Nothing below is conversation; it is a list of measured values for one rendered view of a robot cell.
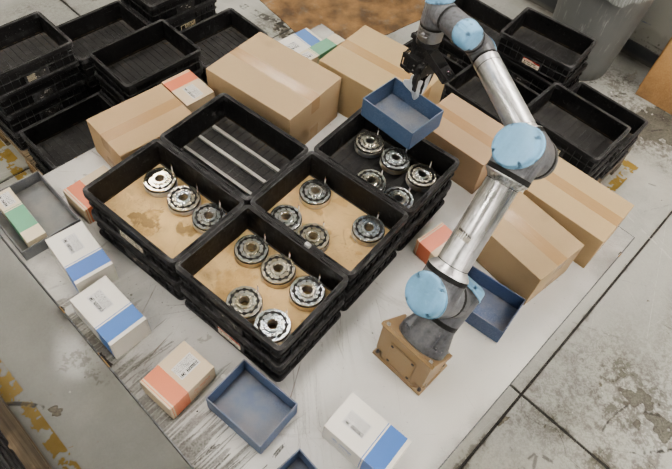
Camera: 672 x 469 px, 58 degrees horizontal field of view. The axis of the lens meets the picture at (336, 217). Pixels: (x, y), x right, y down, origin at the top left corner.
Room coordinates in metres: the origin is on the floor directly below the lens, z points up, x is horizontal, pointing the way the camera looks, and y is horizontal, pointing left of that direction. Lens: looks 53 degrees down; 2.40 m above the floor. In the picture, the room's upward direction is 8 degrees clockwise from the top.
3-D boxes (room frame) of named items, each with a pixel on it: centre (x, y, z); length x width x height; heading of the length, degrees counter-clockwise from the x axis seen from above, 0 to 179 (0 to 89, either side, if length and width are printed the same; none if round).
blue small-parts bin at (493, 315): (1.00, -0.50, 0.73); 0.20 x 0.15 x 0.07; 59
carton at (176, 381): (0.62, 0.37, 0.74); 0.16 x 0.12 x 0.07; 147
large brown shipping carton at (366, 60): (1.88, -0.10, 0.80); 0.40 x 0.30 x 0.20; 59
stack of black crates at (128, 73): (2.13, 0.94, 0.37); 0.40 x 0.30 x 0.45; 142
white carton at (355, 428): (0.52, -0.16, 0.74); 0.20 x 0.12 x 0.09; 56
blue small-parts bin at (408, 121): (1.41, -0.16, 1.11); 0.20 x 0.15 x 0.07; 52
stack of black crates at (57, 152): (1.82, 1.19, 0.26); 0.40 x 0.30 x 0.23; 142
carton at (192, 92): (1.67, 0.60, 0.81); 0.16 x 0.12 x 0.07; 50
